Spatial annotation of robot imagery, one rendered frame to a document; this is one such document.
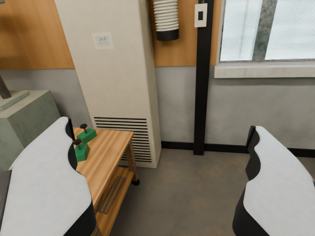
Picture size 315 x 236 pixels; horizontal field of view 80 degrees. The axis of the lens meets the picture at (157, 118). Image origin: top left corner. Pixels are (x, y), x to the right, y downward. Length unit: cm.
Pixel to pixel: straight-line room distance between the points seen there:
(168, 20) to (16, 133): 131
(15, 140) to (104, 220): 89
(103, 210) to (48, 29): 144
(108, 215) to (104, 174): 35
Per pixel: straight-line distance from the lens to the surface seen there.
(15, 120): 170
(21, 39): 208
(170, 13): 133
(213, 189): 167
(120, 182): 148
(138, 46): 126
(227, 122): 180
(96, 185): 107
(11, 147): 185
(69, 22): 143
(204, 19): 139
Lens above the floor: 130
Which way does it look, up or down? 31 degrees down
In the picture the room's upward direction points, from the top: 5 degrees counter-clockwise
